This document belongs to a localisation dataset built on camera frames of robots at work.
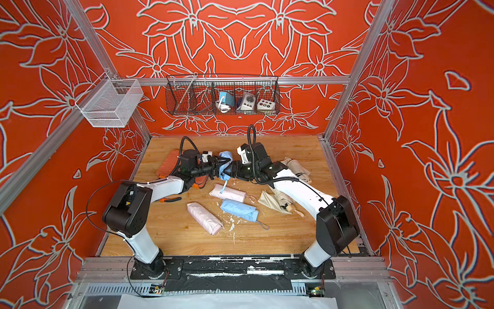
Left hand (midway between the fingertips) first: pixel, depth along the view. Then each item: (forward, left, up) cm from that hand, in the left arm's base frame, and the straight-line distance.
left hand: (230, 162), depth 85 cm
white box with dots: (+28, -15, +12) cm, 34 cm away
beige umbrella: (-11, -26, -14) cm, 31 cm away
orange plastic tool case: (+7, +36, -14) cm, 39 cm away
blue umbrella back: (+2, +3, 0) cm, 3 cm away
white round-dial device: (+26, -6, +14) cm, 30 cm away
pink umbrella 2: (-9, 0, -13) cm, 16 cm away
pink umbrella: (-22, +8, -13) cm, 27 cm away
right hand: (-9, +2, +4) cm, 10 cm away
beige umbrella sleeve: (-9, -17, -16) cm, 25 cm away
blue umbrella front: (-17, -5, -13) cm, 22 cm away
